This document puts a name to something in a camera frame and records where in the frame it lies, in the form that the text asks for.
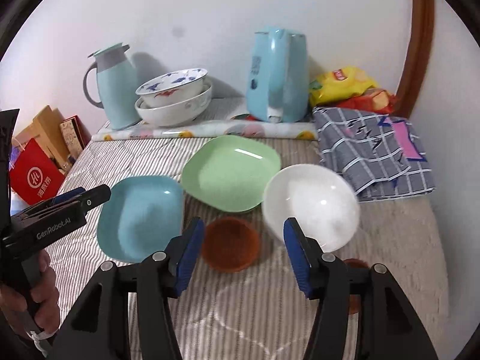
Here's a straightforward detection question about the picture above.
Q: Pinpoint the brown small bowl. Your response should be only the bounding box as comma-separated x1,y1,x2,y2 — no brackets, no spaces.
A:
343,258,369,315
202,217,261,273

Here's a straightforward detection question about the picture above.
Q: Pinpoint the blue square plate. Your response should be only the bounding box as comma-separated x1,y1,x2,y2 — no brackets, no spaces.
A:
97,175,184,263

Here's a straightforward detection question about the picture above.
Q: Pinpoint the white ceramic bowl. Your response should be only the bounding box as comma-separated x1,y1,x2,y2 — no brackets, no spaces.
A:
261,163,360,252

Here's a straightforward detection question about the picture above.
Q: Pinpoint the green square plate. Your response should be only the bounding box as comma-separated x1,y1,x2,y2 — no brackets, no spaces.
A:
181,136,281,213

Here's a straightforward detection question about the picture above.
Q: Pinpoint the person's left hand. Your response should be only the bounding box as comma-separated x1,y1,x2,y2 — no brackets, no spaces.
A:
1,250,60,338

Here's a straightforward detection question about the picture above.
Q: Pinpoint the red paper bag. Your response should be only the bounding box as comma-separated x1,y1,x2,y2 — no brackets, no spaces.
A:
9,139,65,206

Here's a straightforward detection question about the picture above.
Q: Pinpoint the patterned small box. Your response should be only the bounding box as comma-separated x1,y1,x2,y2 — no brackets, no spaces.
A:
59,115,90,160

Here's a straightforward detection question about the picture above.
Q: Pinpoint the brown cardboard box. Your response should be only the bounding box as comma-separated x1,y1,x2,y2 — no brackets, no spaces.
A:
12,105,72,173

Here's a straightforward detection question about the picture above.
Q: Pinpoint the light blue thermos jug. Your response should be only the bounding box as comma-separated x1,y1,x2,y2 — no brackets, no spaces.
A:
82,43,141,130

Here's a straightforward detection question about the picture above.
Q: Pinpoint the white grey-patterned large bowl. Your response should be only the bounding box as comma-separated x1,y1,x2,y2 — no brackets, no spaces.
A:
135,81,212,128

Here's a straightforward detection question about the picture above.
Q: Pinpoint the blue patterned porcelain bowl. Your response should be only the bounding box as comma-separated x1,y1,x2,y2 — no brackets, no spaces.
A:
136,67,208,107

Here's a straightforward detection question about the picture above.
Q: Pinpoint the grey checkered folded cloth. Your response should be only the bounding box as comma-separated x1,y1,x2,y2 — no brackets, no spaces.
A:
312,107,435,203

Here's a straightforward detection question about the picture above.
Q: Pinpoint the red snack bag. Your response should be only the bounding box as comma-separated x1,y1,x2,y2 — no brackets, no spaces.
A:
335,88,397,115

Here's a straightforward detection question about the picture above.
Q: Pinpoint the light blue electric kettle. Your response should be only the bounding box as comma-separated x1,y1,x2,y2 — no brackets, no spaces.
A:
246,28,309,123

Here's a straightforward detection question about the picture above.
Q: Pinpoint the yellow chips bag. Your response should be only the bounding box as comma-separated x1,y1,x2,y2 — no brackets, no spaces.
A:
308,66,378,107

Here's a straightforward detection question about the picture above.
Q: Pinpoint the brown wooden door frame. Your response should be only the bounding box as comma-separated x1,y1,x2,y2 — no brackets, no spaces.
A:
394,0,434,118

